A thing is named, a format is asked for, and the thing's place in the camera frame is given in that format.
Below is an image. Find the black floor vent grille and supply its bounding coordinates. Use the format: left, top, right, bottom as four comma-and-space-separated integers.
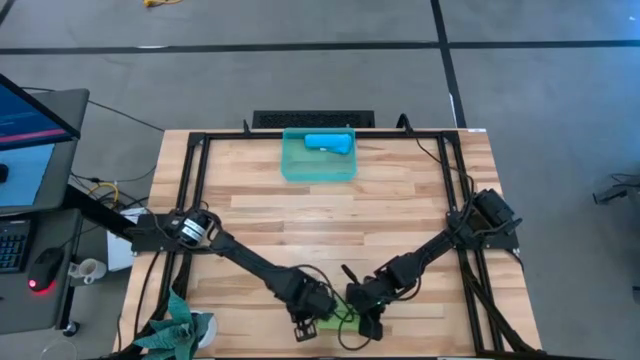
251, 109, 377, 130

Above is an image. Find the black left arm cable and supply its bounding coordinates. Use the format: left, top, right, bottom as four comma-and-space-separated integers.
292, 263, 336, 296

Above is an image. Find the black computer mouse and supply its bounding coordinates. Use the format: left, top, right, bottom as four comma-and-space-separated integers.
26, 246, 66, 296

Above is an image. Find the white plant pot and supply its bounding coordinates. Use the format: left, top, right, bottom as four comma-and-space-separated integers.
188, 309, 219, 350

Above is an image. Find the yellow cable coil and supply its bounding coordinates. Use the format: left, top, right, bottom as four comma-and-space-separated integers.
86, 181, 122, 211

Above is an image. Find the white mug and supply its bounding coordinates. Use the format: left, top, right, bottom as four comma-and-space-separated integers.
66, 257, 108, 286

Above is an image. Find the teal translucent plastic basket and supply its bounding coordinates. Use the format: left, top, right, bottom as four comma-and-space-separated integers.
280, 126, 359, 183

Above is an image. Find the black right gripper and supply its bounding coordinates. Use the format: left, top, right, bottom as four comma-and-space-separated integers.
340, 263, 397, 342

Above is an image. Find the black keyboard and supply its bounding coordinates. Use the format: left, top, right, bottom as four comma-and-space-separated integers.
0, 219, 33, 274

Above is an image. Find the grey computer desk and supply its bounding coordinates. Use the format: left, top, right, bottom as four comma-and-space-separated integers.
0, 88, 91, 336

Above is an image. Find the artificial green plant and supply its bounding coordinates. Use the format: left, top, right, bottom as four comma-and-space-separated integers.
131, 286, 215, 360

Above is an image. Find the blue microfiber towel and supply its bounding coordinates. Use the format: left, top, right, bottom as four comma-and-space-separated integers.
303, 132, 354, 156

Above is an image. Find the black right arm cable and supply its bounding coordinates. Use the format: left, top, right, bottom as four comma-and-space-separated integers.
414, 135, 475, 202

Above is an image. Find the green microfiber towel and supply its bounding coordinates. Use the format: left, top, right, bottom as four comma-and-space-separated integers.
315, 297, 362, 333

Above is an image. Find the black desk support bar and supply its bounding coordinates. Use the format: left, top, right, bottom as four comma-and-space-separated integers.
60, 183, 141, 241

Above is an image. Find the white box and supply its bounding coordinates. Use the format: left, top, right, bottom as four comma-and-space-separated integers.
105, 206, 147, 273

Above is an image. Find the black aluminium table frame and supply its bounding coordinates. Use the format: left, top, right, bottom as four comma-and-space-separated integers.
112, 128, 546, 360

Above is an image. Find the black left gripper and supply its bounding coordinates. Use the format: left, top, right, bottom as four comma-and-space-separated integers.
286, 277, 338, 344

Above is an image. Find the black cable bundle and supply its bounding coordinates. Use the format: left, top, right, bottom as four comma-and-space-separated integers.
457, 247, 541, 355

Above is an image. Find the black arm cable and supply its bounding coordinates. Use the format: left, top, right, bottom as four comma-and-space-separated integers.
414, 135, 475, 202
292, 263, 336, 296

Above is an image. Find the black floor stand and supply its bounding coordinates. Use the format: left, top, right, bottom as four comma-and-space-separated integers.
591, 171, 640, 207

